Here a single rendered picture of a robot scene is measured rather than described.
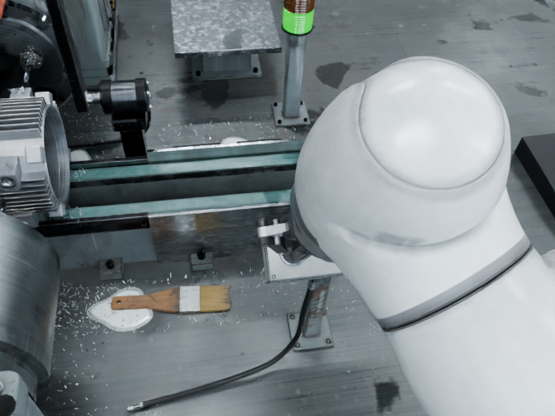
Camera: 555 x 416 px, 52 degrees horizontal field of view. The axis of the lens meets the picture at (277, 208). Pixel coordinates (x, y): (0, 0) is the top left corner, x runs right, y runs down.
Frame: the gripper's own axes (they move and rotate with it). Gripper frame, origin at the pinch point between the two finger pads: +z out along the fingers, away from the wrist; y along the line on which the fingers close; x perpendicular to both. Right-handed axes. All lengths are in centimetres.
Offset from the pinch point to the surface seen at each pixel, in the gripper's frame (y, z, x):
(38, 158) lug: 33.4, 15.6, -18.0
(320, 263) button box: -3.4, 7.7, 1.8
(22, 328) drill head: 31.8, 1.0, 5.9
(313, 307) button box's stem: -4.3, 22.4, 7.2
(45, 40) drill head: 35, 29, -43
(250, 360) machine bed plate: 5.7, 30.0, 14.4
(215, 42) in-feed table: 5, 54, -54
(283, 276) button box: 1.6, 7.7, 2.9
